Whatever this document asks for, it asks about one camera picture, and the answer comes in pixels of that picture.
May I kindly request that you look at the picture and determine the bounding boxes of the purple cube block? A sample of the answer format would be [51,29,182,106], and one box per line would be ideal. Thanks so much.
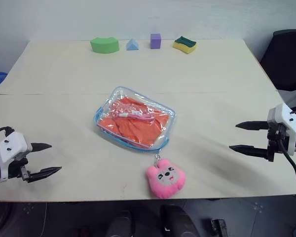
[150,33,162,49]

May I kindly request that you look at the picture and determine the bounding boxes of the black chair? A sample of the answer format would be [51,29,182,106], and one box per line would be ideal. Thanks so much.
[259,29,296,92]

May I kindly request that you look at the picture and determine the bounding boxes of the dark round floor base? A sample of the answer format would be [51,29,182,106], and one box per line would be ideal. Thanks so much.
[0,201,48,237]

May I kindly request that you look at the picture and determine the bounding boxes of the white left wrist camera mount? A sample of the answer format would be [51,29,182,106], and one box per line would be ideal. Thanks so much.
[0,131,33,183]

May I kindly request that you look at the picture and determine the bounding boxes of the pink white cord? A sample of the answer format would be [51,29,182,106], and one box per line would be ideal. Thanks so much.
[109,108,157,122]

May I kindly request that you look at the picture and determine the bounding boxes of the small dark rounded shape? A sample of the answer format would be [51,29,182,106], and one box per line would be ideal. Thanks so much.
[105,209,133,237]

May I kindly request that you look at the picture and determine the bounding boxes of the silver keychain chain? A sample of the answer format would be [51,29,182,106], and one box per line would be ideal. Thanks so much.
[153,147,163,165]

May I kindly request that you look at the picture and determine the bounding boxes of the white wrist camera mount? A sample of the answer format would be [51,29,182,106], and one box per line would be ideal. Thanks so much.
[266,103,296,157]
[0,131,33,183]

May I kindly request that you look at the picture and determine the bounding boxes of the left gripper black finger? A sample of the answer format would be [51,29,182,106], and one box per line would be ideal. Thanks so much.
[31,142,53,155]
[29,166,63,184]

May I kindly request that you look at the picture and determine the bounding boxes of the orange cloth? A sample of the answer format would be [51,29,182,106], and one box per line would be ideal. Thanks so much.
[98,97,169,149]

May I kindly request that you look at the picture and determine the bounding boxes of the yellow green sponge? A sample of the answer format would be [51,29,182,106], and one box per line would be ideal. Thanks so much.
[172,36,198,55]

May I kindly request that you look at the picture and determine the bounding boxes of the green arch foam block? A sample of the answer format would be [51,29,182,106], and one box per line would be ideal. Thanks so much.
[90,36,120,54]

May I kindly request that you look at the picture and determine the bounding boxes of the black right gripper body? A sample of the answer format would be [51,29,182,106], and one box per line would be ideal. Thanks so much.
[266,122,291,163]

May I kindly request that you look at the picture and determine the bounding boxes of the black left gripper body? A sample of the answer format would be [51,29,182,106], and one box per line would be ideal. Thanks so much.
[7,150,34,184]

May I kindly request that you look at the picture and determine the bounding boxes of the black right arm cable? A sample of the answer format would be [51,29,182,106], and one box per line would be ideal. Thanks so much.
[277,138,296,196]

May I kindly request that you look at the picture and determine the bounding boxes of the light blue triangular block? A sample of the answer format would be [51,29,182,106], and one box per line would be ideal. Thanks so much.
[126,38,140,51]

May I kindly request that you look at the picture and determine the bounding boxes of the clear pouch with orange cloth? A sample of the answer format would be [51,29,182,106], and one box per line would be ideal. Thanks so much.
[92,85,177,154]

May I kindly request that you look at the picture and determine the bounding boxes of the large dark rounded shape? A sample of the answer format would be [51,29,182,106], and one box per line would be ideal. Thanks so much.
[159,204,201,237]

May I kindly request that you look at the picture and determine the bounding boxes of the pink plush animal keychain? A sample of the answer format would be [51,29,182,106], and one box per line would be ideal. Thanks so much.
[145,159,187,199]

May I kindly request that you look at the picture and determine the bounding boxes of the black boxy floor object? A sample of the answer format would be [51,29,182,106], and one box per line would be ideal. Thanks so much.
[210,218,228,237]

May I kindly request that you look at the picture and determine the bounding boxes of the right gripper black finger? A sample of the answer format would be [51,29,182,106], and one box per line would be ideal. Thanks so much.
[228,145,269,160]
[235,120,269,131]

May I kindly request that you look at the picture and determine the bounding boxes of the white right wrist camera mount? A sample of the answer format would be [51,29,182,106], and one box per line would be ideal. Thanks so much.
[266,103,296,157]

